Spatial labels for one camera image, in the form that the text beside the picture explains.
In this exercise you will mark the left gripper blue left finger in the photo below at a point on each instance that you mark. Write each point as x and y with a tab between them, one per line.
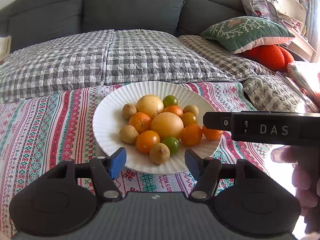
104	170

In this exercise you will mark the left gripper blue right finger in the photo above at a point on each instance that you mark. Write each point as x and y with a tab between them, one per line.
205	172

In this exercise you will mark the smooth orange tomato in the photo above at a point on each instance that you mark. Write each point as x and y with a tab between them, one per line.
211	134
146	140
191	135

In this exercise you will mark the green tomato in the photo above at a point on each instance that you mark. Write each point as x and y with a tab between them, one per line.
170	100
173	144

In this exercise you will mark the olive orange tomato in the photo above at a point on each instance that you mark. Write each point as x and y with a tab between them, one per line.
189	119

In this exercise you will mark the large yellow grapefruit front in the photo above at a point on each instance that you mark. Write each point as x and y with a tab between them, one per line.
167	125

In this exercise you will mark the large yellow grapefruit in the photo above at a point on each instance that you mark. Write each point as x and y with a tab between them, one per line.
150	105
167	125

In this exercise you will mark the brown kiwi top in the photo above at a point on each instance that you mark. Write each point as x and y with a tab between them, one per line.
128	110

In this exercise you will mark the bumpy mandarin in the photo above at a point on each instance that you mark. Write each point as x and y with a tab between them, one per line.
174	109
140	121

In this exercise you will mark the large yellow grapefruit back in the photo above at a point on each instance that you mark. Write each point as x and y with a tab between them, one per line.
150	105

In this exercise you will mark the bumpy mandarin front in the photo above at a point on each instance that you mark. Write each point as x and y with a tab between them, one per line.
140	121

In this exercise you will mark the right hand pink glove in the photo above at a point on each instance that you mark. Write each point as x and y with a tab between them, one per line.
305	180

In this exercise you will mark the grey woven blanket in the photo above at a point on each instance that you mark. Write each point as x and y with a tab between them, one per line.
269	93

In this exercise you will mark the red pumpkin cushion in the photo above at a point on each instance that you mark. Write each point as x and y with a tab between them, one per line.
273	57

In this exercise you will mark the beige checked quilt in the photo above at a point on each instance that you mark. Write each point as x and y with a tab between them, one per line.
234	65

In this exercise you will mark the patterned red green tablecloth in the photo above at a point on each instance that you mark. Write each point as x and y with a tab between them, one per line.
38	133

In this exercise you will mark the green snowflake pillow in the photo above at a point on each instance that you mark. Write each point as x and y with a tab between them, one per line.
244	33

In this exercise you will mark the grey checked quilt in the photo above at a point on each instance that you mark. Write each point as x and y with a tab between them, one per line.
106	57

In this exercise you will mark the patterned bag on sofa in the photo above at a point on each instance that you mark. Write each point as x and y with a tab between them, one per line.
260	8

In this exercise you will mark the white bookshelf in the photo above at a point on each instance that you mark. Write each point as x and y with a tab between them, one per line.
295	13

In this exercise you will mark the dark grey sofa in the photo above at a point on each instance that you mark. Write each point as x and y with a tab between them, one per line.
30	22

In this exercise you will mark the white beige blanket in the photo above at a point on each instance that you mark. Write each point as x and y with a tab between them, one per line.
5	44

